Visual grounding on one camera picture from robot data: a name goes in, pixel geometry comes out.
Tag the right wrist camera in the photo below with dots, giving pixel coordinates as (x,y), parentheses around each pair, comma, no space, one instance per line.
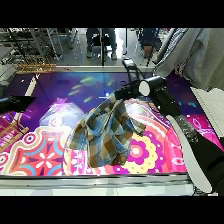
(128,63)

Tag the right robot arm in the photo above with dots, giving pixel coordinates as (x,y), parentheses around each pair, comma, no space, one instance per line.
(200,156)

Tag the silver frame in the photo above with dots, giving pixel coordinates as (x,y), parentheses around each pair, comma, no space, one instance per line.
(100,186)

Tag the checked shirt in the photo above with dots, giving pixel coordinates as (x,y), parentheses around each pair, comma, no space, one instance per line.
(106,133)

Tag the brown clothes hanger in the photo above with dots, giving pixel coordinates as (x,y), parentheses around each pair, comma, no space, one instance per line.
(12,129)

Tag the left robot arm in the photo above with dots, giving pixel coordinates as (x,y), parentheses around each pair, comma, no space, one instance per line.
(13,103)

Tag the person's legs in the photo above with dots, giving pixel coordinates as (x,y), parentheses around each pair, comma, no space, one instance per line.
(111,41)

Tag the grey garment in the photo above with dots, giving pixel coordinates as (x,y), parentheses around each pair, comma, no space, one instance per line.
(173,61)

